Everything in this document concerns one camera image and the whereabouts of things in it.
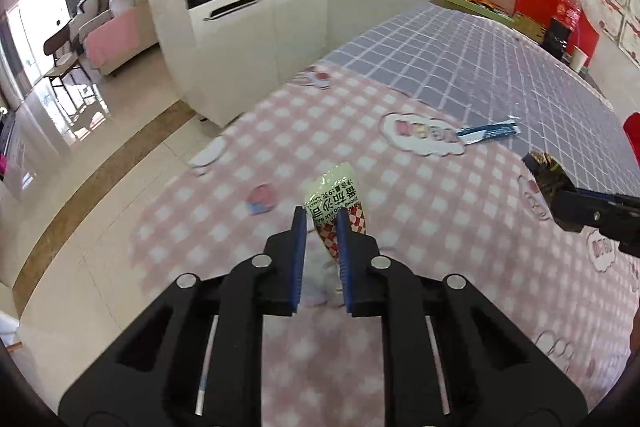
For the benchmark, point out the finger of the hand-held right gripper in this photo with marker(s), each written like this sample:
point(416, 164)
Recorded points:
point(631, 244)
point(590, 209)

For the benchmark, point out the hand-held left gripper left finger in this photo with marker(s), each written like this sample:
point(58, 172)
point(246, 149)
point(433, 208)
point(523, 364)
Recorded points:
point(298, 257)

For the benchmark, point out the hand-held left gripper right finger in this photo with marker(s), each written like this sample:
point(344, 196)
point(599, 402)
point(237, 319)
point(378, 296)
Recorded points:
point(344, 262)

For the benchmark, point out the dark gold wrapper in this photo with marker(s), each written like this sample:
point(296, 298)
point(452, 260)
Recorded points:
point(547, 177)

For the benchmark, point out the ketchup sachet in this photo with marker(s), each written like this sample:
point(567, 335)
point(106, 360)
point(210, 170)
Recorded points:
point(337, 194)

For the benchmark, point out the red packet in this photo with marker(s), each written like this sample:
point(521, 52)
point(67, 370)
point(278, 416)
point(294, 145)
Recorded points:
point(633, 129)

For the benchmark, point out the pink grey checked tablecloth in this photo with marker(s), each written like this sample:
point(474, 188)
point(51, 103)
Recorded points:
point(450, 232)

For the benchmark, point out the blue white sachet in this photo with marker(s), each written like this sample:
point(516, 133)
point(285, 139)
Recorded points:
point(487, 132)

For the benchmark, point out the white paper cup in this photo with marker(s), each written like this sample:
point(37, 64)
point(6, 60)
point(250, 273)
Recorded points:
point(578, 59)

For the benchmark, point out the black box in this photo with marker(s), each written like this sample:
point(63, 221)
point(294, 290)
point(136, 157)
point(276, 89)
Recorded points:
point(555, 39)

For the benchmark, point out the cola bottle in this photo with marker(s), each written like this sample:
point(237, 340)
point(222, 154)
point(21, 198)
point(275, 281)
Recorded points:
point(567, 4)

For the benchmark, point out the large red gift bag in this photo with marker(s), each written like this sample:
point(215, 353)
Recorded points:
point(535, 4)

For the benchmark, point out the white black sideboard cabinet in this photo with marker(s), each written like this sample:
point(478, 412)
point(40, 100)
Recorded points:
point(240, 37)

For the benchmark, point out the flat green orange box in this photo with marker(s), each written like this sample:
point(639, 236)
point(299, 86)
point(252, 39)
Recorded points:
point(480, 7)

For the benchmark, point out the pink blanket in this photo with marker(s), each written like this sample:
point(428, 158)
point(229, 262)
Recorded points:
point(117, 39)

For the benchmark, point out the beige sofa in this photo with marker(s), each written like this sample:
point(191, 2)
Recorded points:
point(115, 37)

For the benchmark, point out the dark wooden chair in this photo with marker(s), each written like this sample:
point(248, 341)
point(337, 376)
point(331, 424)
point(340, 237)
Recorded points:
point(62, 57)

